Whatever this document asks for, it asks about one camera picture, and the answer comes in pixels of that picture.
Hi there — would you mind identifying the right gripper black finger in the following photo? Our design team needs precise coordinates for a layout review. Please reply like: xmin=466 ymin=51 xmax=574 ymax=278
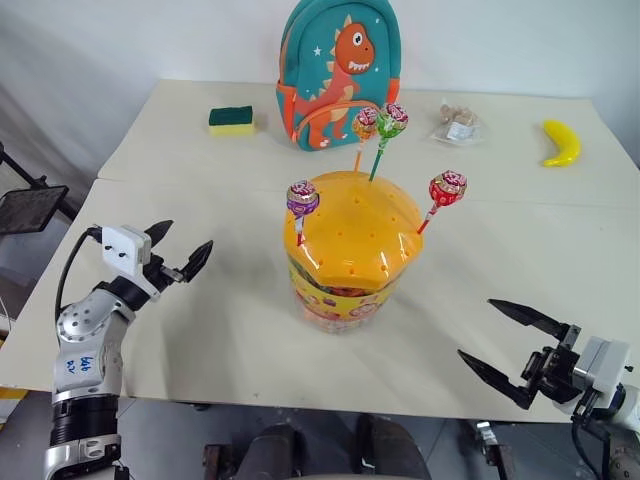
xmin=487 ymin=298 xmax=572 ymax=344
xmin=457 ymin=349 xmax=537 ymax=412

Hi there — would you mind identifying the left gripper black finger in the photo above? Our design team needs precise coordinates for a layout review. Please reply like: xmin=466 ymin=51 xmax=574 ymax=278
xmin=179 ymin=240 xmax=215 ymax=284
xmin=143 ymin=219 xmax=175 ymax=262

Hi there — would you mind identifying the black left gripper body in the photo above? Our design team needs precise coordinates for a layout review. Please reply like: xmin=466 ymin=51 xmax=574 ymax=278
xmin=141 ymin=253 xmax=184 ymax=301

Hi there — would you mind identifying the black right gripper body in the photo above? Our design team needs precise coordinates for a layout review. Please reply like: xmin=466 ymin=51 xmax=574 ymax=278
xmin=519 ymin=324 xmax=589 ymax=414

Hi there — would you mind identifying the purple wrapped lollipop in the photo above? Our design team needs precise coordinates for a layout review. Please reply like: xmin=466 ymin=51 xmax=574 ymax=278
xmin=285 ymin=178 xmax=321 ymax=248

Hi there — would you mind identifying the clear plastic jar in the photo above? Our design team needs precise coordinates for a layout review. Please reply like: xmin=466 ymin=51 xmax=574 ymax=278
xmin=288 ymin=257 xmax=402 ymax=338

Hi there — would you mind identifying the red wrapped lollipop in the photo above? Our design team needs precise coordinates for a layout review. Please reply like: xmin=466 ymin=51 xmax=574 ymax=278
xmin=415 ymin=169 xmax=470 ymax=236

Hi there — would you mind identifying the orange wrapped lollipop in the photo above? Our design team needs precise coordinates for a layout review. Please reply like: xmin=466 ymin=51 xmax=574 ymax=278
xmin=352 ymin=106 xmax=380 ymax=174

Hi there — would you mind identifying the green wrapped lollipop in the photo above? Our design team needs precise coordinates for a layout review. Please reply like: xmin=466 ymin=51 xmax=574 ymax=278
xmin=368 ymin=102 xmax=411 ymax=183

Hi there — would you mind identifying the dark rounded shape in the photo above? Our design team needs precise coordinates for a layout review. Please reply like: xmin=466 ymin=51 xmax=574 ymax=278
xmin=353 ymin=413 xmax=432 ymax=480
xmin=241 ymin=422 xmax=309 ymax=480

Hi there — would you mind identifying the black tablet screen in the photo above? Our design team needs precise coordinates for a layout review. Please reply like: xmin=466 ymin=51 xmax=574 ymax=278
xmin=0 ymin=184 xmax=71 ymax=237

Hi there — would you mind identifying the green and yellow sponge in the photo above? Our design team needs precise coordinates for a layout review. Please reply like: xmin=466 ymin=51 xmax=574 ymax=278
xmin=208 ymin=104 xmax=257 ymax=139

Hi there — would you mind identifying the yellow perforated jar lid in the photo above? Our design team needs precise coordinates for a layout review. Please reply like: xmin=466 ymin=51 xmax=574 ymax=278
xmin=282 ymin=169 xmax=427 ymax=292

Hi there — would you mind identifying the yellow toy banana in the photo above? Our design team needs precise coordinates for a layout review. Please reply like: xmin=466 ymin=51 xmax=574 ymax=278
xmin=541 ymin=118 xmax=583 ymax=169

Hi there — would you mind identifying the clear bag of snacks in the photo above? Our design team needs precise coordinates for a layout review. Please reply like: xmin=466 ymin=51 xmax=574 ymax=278
xmin=428 ymin=97 xmax=487 ymax=147

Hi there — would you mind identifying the teal dinosaur backpack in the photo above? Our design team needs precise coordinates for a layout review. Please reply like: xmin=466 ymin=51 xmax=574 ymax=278
xmin=274 ymin=0 xmax=406 ymax=152

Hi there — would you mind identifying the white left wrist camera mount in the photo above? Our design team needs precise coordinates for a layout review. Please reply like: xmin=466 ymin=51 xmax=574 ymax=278
xmin=101 ymin=225 xmax=152 ymax=277

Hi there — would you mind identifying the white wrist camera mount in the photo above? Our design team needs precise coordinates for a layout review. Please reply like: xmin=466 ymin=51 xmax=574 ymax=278
xmin=101 ymin=225 xmax=152 ymax=277
xmin=573 ymin=336 xmax=632 ymax=399

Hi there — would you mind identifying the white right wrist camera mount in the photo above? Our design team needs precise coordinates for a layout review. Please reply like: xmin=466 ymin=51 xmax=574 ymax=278
xmin=573 ymin=336 xmax=632 ymax=399

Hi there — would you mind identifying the metal table caster bracket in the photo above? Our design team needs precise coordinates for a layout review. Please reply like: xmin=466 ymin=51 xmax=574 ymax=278
xmin=473 ymin=419 xmax=517 ymax=469

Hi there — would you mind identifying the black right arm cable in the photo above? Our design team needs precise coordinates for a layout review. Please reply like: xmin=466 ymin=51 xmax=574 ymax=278
xmin=569 ymin=389 xmax=614 ymax=480

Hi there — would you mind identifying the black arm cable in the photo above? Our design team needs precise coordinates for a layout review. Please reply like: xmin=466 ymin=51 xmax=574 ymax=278
xmin=53 ymin=226 xmax=105 ymax=326
xmin=569 ymin=389 xmax=614 ymax=480

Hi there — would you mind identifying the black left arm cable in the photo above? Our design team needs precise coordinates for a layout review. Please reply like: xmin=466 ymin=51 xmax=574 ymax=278
xmin=53 ymin=226 xmax=105 ymax=326

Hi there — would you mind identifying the brown metal bracket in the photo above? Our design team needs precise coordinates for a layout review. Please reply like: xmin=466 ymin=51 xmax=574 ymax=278
xmin=201 ymin=441 xmax=225 ymax=480

